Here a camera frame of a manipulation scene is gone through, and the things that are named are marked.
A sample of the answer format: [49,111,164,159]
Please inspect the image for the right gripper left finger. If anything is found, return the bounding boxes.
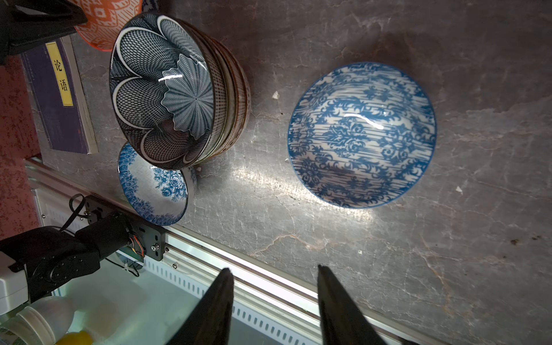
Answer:
[167,268,234,344]

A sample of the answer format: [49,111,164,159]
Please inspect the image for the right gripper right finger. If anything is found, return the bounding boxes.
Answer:
[317,265,385,344]

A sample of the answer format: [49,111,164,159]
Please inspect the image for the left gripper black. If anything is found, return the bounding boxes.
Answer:
[1,0,88,65]

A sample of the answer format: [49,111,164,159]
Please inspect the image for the dark petal pattern bowl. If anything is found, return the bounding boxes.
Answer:
[109,11,215,170]

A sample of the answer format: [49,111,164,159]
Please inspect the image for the pink striped bowl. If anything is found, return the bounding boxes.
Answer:
[208,38,252,157]

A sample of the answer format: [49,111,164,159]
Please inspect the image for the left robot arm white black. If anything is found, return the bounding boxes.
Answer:
[1,1,129,314]

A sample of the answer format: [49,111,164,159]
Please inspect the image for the purple book yellow label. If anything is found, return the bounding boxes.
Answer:
[22,36,98,155]

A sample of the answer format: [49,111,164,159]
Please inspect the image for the red patterned bowl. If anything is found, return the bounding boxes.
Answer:
[70,0,143,52]

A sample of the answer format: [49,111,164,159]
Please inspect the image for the blue floral bowl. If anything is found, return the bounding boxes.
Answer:
[118,143,197,226]

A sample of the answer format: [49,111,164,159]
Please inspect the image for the white plastic bottle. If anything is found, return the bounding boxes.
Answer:
[1,296,76,345]

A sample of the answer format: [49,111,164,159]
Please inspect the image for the blue damask bowl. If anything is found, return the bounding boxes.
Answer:
[287,62,437,209]

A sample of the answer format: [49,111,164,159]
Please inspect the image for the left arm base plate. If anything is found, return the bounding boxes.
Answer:
[76,195,166,261]

